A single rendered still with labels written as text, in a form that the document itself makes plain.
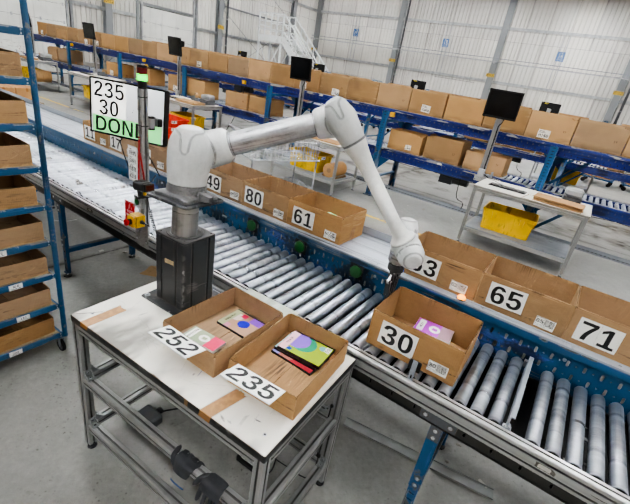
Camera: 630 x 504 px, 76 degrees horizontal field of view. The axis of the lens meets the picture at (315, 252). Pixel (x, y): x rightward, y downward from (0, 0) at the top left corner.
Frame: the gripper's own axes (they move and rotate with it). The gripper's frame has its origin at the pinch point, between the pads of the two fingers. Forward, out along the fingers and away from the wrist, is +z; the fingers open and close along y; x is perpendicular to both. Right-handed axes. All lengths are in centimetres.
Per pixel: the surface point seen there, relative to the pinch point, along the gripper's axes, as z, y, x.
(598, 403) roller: 10, -15, 91
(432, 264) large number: -13.6, -28.7, 8.4
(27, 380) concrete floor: 86, 97, -152
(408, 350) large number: 4.2, 21.8, 21.4
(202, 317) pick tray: 8, 63, -54
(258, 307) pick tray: 4, 44, -40
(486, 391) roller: 10, 13, 53
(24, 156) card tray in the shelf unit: -33, 78, -166
